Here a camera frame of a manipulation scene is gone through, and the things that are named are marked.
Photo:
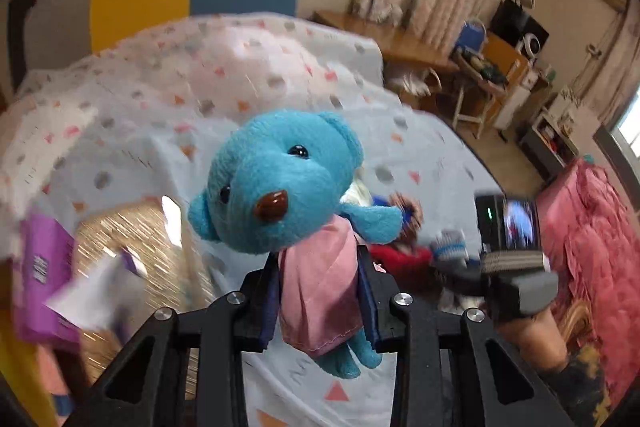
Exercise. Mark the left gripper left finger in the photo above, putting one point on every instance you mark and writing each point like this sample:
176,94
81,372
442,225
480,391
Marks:
185,369

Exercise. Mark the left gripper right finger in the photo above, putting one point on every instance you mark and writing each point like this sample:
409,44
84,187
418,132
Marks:
451,370

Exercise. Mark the blue teddy bear pink dress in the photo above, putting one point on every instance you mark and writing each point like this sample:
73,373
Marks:
276,186

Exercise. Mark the white knitted sock bundle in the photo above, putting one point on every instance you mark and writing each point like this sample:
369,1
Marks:
449,246

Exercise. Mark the person's right hand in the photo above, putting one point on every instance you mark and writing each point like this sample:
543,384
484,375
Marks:
539,341

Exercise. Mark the phone mounted on gripper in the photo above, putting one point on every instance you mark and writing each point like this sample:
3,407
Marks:
507,223

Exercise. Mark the red knitted item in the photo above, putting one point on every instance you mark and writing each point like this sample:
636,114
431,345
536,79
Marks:
412,272

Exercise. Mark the pink blanket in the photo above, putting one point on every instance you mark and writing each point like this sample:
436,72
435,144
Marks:
588,237

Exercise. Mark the ornate gold tissue box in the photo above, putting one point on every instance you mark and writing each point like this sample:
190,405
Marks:
140,266

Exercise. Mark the yellow metal tin tray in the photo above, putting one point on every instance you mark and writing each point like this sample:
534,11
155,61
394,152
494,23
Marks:
20,369

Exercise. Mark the purple tissue carton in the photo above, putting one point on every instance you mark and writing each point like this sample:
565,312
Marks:
46,266

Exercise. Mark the white basket under desk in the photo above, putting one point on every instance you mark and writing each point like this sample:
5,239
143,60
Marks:
418,82

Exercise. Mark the patterned plastic table cover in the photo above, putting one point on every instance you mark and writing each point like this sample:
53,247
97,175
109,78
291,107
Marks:
97,144

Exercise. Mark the blue folding chair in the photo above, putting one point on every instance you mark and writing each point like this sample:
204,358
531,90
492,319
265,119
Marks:
472,36

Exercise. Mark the black television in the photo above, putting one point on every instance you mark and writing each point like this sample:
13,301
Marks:
516,27

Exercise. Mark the wooden desk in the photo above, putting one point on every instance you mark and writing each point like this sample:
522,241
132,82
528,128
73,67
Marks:
396,44

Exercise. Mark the packages on desk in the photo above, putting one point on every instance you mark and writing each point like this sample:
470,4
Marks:
381,12

